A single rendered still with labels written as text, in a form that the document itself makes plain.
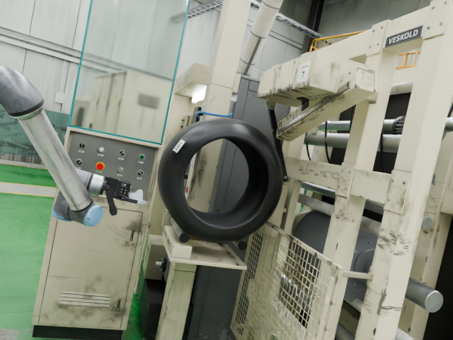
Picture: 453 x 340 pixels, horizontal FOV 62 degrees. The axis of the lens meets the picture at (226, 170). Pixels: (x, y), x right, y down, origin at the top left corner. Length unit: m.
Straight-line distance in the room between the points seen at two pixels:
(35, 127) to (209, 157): 0.98
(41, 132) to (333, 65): 1.12
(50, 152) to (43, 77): 9.29
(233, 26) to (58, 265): 1.69
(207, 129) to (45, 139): 0.65
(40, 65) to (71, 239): 8.55
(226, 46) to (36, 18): 8.98
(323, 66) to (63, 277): 1.86
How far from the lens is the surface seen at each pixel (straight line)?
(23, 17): 10.81
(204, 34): 12.42
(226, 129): 1.66
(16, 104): 1.35
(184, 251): 1.73
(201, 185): 2.06
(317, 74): 1.59
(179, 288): 2.20
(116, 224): 2.39
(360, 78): 1.57
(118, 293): 2.53
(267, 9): 2.54
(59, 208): 1.71
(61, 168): 1.47
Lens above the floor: 1.32
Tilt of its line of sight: 3 degrees down
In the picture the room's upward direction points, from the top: 12 degrees clockwise
